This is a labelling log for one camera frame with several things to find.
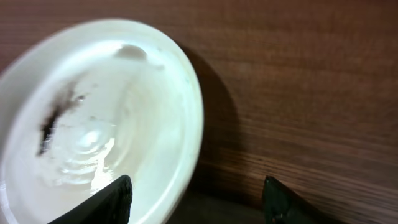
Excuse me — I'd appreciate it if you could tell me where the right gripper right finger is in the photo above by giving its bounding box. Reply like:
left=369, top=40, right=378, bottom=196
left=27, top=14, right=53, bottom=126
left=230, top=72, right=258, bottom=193
left=262, top=176, right=339, bottom=224

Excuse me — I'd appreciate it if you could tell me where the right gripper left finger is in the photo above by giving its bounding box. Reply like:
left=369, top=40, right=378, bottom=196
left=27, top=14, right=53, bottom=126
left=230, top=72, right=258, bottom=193
left=49, top=175, right=132, bottom=224

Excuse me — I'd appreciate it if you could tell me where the white plate stained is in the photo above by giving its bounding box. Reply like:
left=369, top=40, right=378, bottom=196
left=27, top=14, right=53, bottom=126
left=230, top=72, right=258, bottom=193
left=1, top=19, right=204, bottom=223

